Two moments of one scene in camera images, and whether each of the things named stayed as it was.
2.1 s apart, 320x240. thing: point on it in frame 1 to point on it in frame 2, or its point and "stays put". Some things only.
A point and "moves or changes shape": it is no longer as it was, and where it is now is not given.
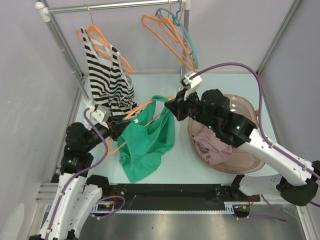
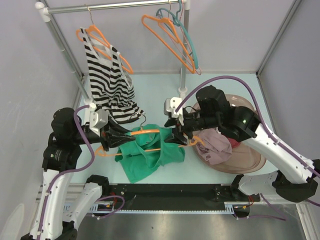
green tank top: [146, 135] moves or changes shape
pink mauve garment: [211, 147] stays put
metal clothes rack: [43, 13] stays put
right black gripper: [177, 105] to [177, 137]
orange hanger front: [108, 143] to [102, 152]
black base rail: [170, 198] stays put
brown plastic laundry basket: [243, 160] stays put
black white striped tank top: [111, 83] stays put
